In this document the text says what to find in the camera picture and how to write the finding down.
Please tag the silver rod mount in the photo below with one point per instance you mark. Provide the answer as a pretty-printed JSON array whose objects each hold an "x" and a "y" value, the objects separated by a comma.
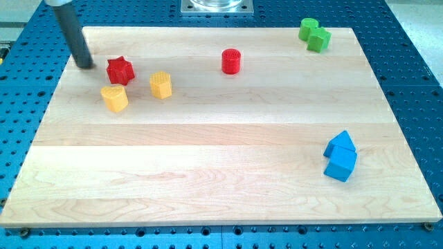
[{"x": 57, "y": 3}]

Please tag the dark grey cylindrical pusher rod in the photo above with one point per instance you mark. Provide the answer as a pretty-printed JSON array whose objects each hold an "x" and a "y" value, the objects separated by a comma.
[{"x": 72, "y": 31}]

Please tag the yellow heart block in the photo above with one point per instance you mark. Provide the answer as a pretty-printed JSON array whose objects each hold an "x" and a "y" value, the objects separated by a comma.
[{"x": 115, "y": 98}]

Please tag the yellow hexagon block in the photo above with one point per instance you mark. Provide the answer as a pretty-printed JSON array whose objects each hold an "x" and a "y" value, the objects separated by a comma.
[{"x": 161, "y": 85}]

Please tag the red star block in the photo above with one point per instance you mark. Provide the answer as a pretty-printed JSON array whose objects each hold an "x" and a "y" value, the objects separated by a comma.
[{"x": 120, "y": 71}]

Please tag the light wooden board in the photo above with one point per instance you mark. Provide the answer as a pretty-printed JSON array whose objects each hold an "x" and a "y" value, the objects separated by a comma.
[{"x": 222, "y": 149}]

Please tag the red cylinder block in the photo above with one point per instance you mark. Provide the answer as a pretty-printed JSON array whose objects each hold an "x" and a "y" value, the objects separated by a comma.
[{"x": 230, "y": 61}]

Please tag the green cylinder block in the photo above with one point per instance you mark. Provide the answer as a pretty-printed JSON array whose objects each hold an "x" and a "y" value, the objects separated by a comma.
[{"x": 306, "y": 26}]

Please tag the green star block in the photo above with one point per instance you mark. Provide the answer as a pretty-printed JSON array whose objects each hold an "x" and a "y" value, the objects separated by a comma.
[{"x": 318, "y": 39}]

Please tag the blue triangle block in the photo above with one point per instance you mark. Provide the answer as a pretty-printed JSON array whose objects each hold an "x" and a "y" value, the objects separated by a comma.
[{"x": 343, "y": 140}]

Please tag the blue cube block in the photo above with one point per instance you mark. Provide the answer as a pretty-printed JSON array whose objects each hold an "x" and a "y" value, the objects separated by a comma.
[{"x": 341, "y": 163}]

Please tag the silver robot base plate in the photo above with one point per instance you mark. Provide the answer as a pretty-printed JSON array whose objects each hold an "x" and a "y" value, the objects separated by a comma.
[{"x": 216, "y": 7}]

